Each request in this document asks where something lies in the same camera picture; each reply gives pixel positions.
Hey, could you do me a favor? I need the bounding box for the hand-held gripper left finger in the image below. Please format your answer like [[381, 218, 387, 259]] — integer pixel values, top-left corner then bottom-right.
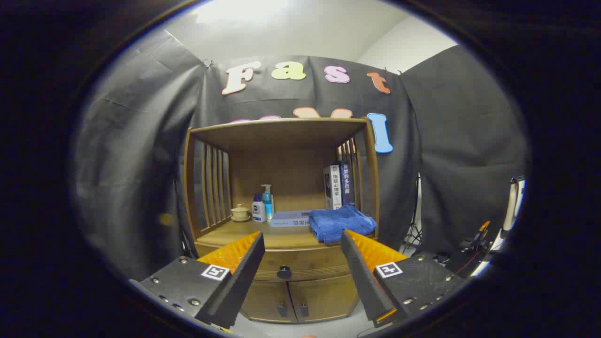
[[129, 231, 266, 329]]

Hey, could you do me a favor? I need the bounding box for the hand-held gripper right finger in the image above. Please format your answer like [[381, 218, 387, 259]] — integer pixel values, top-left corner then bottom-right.
[[340, 229, 465, 328]]

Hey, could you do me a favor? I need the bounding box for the wooden drawer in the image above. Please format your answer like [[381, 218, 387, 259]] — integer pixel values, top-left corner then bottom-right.
[[195, 242, 353, 282]]

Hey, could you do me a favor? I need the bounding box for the wooden cabinet door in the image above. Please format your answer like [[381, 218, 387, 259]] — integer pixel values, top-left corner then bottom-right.
[[287, 275, 360, 323], [239, 280, 297, 323]]

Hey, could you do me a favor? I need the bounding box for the wooden countertop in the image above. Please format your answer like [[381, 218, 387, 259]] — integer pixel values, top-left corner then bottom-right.
[[196, 218, 376, 249]]

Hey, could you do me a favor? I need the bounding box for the wooden cabinet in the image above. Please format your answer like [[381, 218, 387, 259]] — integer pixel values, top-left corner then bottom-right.
[[183, 117, 381, 324]]

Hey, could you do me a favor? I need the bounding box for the blue folded towel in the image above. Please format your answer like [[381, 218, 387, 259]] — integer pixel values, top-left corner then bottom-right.
[[308, 203, 378, 246]]

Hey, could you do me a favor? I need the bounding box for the black tripod stand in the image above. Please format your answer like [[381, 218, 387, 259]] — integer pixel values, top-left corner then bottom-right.
[[401, 174, 423, 256]]

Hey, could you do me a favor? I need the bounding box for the white lotion bottle blue cap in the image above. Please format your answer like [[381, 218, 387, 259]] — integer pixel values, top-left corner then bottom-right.
[[252, 193, 267, 223]]

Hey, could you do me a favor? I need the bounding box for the white flat book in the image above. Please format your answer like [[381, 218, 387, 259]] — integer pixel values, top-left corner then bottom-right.
[[270, 210, 313, 228]]

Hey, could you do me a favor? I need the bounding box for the blue pump bottle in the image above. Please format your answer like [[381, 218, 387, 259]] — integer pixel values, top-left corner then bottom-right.
[[261, 184, 275, 221]]

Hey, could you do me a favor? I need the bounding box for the white standing book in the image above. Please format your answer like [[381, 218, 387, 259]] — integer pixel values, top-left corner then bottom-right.
[[323, 164, 342, 210]]

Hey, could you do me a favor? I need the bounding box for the dark blue standing book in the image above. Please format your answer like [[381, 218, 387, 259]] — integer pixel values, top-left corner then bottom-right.
[[339, 161, 354, 206]]

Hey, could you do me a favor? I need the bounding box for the black device with orange tip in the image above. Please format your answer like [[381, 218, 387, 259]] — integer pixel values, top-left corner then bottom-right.
[[462, 220, 493, 254]]

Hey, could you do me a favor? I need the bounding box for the black backdrop cloth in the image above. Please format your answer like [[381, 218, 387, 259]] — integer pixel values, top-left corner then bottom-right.
[[73, 31, 531, 282]]

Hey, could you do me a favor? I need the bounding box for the white frame with cable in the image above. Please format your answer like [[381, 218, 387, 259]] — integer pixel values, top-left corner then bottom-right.
[[472, 176, 526, 277]]

